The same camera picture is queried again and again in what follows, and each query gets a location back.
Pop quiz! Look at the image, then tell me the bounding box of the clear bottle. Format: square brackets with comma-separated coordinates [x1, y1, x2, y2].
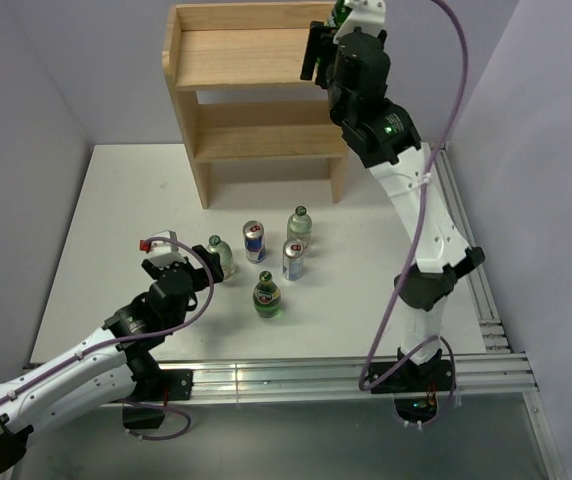
[207, 235, 235, 280]
[286, 205, 313, 249]

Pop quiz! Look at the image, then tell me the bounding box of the green bottle yellow label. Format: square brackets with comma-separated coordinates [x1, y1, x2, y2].
[325, 0, 351, 29]

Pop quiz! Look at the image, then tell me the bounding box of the green bottle red label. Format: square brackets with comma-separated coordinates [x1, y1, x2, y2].
[252, 270, 281, 318]

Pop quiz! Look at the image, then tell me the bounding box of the silver Red Bull can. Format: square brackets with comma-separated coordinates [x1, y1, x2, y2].
[282, 239, 305, 281]

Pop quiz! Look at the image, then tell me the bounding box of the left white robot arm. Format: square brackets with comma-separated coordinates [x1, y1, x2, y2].
[0, 236, 224, 474]

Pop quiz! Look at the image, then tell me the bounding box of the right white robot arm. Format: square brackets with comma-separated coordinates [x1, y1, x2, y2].
[300, 21, 485, 390]

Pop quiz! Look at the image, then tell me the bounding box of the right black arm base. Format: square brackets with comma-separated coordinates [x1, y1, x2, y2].
[370, 351, 456, 429]

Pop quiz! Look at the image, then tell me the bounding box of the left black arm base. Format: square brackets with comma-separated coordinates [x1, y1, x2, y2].
[122, 369, 194, 432]

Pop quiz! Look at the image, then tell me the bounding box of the wooden two-tier shelf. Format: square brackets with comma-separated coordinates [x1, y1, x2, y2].
[162, 1, 349, 208]

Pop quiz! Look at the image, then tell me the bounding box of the blue Red Bull can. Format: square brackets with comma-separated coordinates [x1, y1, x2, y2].
[243, 220, 266, 263]

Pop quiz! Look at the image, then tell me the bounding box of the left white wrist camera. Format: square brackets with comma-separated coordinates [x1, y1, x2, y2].
[139, 230, 187, 269]

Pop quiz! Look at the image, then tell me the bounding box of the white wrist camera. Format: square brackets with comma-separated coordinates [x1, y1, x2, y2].
[139, 230, 187, 269]
[334, 0, 386, 44]

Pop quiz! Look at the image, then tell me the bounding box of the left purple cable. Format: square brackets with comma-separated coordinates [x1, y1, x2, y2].
[0, 240, 216, 444]

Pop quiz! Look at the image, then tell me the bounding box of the purple cable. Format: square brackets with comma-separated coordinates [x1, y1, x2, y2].
[0, 240, 216, 444]
[358, 0, 469, 431]

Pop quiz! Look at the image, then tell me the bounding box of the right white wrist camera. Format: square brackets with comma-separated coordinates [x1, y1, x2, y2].
[334, 0, 386, 44]

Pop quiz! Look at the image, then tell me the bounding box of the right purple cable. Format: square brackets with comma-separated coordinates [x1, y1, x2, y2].
[358, 0, 469, 431]

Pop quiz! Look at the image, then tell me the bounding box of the aluminium frame rail right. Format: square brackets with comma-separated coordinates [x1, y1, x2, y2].
[434, 147, 512, 354]

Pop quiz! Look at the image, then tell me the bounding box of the aluminium frame rail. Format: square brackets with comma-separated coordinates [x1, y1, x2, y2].
[160, 353, 538, 405]
[434, 147, 512, 354]

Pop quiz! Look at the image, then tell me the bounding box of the aluminium frame rail front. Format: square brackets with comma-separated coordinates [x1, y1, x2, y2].
[160, 353, 538, 405]

